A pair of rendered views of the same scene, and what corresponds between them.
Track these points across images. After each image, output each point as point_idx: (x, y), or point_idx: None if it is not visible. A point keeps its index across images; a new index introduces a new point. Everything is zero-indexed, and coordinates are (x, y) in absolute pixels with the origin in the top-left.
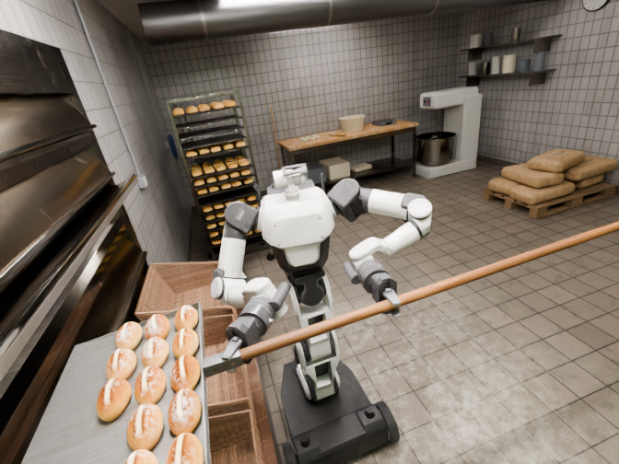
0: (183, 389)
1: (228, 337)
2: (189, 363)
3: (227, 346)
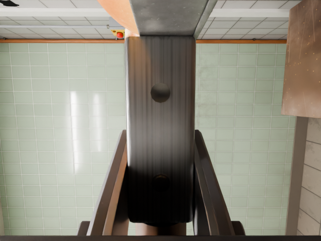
0: (127, 36)
1: (69, 240)
2: (99, 3)
3: (106, 174)
